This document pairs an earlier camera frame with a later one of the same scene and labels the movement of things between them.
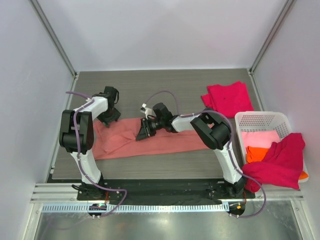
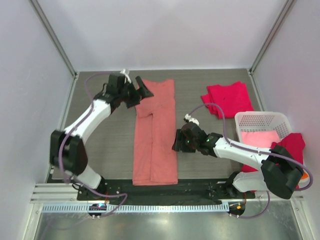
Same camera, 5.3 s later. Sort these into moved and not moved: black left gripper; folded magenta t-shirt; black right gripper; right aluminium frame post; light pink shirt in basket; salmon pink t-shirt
Moved: salmon pink t-shirt; black right gripper; black left gripper
Not moved: right aluminium frame post; light pink shirt in basket; folded magenta t-shirt
